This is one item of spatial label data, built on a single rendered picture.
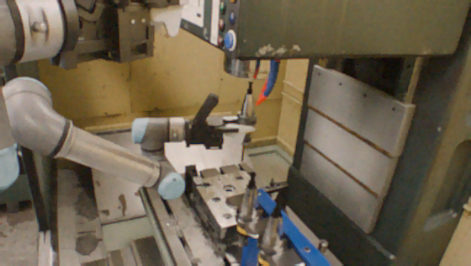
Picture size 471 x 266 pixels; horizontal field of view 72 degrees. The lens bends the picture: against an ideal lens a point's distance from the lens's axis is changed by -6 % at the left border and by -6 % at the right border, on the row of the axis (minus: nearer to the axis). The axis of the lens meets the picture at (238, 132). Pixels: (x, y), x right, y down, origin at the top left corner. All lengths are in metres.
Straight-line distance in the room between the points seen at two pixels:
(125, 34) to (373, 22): 0.54
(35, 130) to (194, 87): 1.38
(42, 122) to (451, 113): 1.06
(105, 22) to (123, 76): 1.54
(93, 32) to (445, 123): 0.97
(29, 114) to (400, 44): 0.84
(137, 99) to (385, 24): 1.50
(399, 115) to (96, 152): 0.88
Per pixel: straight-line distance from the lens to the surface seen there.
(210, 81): 2.11
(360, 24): 0.77
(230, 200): 0.88
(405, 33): 0.88
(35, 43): 0.37
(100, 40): 0.42
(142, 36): 0.44
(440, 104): 1.13
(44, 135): 0.82
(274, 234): 0.73
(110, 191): 1.84
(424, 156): 1.18
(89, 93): 1.97
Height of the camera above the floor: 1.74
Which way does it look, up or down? 25 degrees down
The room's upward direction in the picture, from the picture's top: 5 degrees clockwise
